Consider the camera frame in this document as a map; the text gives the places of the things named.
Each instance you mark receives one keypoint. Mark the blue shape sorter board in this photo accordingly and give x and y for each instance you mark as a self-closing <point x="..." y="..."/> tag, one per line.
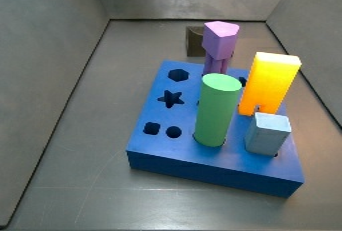
<point x="162" y="146"/>

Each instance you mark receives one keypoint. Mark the green cylinder block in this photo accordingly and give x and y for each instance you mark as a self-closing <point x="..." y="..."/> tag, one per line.
<point x="220" y="94"/>

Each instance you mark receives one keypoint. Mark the purple pentagon block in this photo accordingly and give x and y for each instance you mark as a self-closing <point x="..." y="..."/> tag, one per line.
<point x="220" y="41"/>

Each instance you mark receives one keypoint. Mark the light blue square block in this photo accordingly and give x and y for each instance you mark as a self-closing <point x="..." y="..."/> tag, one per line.
<point x="268" y="133"/>

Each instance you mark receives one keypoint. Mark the yellow arch block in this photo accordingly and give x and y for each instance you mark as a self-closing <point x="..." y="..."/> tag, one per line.
<point x="270" y="78"/>

